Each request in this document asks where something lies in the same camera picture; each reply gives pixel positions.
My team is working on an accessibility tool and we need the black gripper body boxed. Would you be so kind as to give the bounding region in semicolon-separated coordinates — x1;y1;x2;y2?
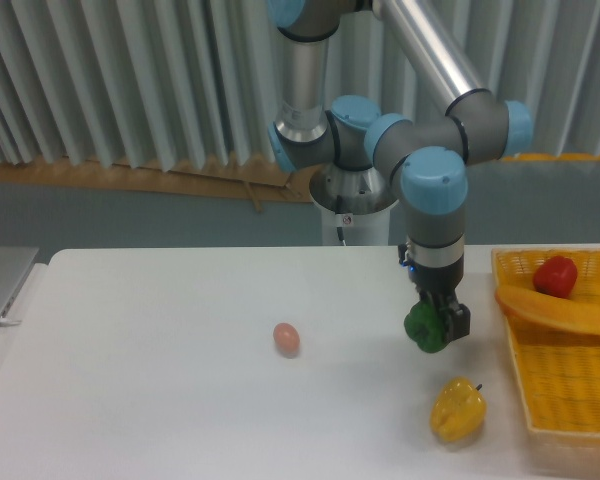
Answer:
408;257;463;297

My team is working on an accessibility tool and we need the green bell pepper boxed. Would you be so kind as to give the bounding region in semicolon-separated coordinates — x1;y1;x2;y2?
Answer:
403;300;448;354

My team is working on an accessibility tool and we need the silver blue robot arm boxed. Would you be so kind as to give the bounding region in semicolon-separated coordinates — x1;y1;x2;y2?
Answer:
267;1;533;353

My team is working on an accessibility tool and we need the yellow woven basket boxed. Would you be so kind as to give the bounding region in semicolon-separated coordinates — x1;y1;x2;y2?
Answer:
491;246;600;444

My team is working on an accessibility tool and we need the orange papaya slice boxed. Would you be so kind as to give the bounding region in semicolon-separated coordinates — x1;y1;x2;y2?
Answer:
495;285;600;336

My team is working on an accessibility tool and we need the yellow bell pepper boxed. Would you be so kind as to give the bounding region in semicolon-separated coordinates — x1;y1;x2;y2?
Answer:
429;376;487;442

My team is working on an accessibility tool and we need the red bell pepper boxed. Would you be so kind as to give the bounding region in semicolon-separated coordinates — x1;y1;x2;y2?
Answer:
532;255;578;299

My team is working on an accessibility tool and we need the brown egg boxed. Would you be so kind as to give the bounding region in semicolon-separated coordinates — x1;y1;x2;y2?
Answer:
273;323;300;358

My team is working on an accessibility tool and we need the brown cardboard sheet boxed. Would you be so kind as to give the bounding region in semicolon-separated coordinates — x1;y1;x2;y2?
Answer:
0;154;318;212

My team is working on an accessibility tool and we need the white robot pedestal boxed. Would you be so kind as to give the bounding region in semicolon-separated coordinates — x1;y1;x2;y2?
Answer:
309;164;397;246

